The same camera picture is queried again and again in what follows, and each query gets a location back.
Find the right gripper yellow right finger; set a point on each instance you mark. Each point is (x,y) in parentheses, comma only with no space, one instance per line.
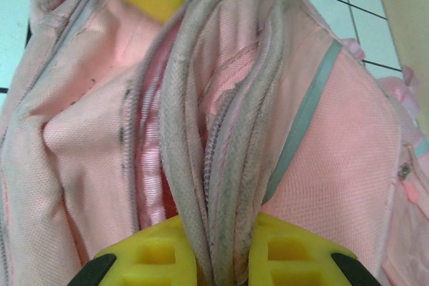
(295,259)

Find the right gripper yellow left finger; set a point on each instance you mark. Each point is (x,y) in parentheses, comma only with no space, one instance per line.
(151,259)

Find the pink student backpack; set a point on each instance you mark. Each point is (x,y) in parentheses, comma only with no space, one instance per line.
(100,132)

